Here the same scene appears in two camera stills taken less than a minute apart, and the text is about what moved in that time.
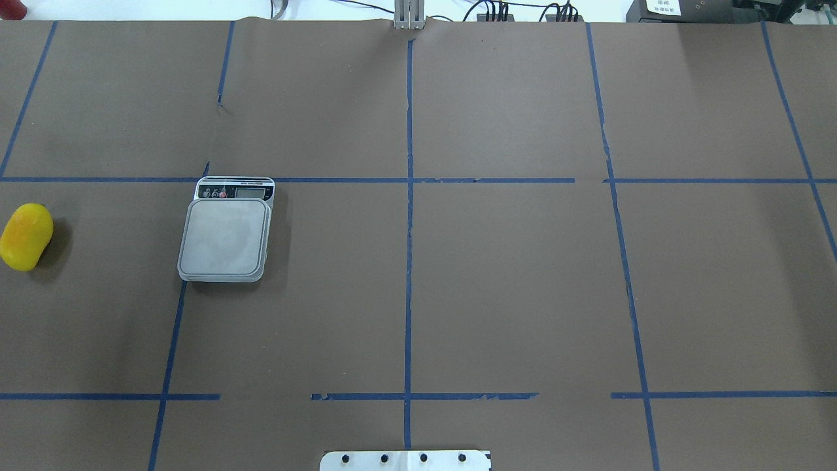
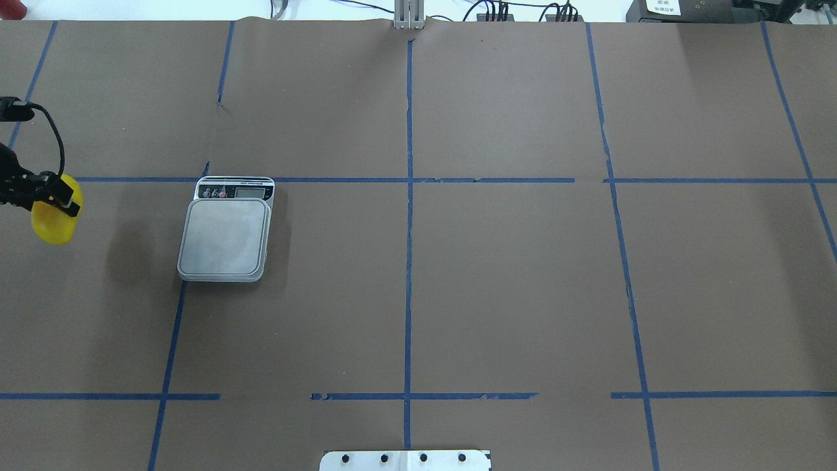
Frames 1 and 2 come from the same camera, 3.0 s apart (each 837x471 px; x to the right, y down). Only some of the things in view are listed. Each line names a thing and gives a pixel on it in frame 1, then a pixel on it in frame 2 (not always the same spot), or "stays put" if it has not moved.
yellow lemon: (25, 236) → (53, 225)
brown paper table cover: (581, 245) stays put
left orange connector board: (482, 17) stays put
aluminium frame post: (409, 14) stays put
